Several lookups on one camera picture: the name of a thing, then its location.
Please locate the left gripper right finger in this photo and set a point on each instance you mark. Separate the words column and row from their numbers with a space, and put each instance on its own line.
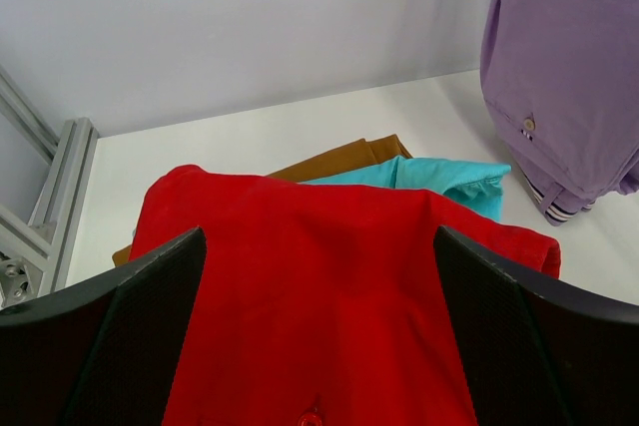
column 536, row 350

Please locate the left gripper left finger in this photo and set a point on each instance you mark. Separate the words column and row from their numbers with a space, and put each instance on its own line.
column 103, row 351

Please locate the teal trousers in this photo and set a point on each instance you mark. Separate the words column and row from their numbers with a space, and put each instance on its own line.
column 476, row 186

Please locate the red trousers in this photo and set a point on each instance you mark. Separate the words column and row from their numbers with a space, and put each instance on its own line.
column 320, row 305

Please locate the brown trousers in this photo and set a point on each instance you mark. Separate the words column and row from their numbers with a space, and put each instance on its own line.
column 349, row 156

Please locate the lilac trousers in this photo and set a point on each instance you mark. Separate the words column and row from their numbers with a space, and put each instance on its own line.
column 560, row 82

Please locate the aluminium frame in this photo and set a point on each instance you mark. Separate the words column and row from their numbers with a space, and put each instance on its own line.
column 36, row 254

